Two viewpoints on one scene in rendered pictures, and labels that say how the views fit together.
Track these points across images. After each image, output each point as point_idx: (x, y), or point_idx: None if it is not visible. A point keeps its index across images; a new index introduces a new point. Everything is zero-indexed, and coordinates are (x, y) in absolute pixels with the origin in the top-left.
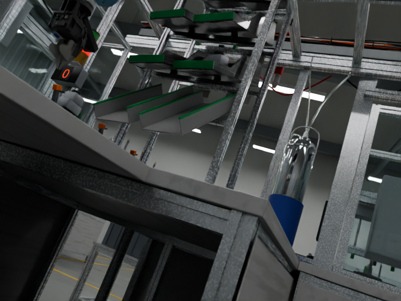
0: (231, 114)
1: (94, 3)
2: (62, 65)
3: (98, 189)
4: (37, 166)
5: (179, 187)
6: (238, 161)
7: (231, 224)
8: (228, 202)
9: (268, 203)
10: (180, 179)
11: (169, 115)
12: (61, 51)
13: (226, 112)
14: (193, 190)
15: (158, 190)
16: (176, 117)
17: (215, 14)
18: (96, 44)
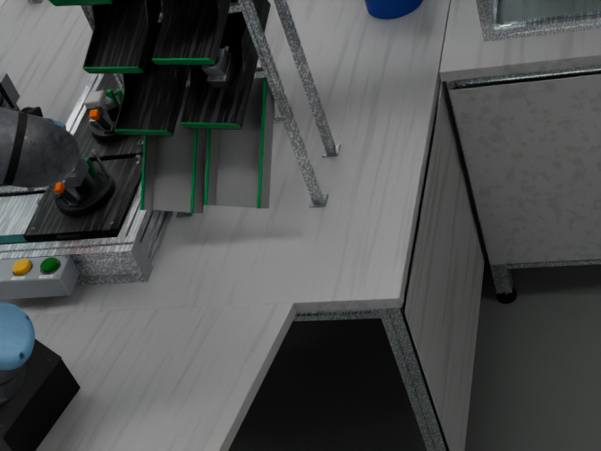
0: (282, 111)
1: (11, 109)
2: (55, 185)
3: None
4: None
5: (328, 308)
6: (308, 85)
7: (383, 312)
8: (372, 306)
9: (400, 295)
10: (325, 303)
11: (217, 152)
12: (47, 186)
13: (273, 109)
14: (341, 307)
15: None
16: (226, 151)
17: (183, 60)
18: (37, 109)
